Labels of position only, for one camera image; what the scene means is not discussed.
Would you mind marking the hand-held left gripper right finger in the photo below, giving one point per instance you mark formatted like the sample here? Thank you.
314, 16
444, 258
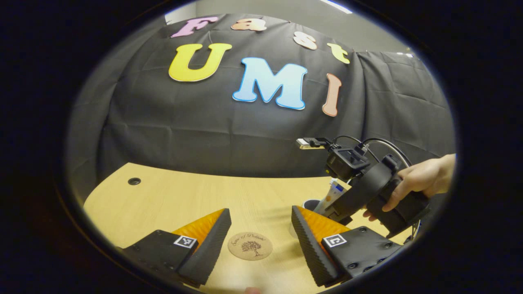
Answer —
312, 251

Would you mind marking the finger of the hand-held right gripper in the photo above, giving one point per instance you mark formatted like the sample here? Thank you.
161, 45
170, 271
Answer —
339, 210

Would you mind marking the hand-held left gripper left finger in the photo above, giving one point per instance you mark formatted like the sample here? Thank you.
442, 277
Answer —
210, 249

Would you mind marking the white toothpaste tube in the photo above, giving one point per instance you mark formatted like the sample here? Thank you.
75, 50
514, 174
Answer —
331, 196

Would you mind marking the round cork coaster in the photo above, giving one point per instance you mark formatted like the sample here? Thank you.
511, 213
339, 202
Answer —
250, 246

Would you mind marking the light wooden desktop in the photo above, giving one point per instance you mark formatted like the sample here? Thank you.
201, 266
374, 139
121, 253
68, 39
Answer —
171, 204

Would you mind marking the black backdrop cloth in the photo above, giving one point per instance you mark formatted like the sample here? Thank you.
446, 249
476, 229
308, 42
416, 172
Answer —
204, 130

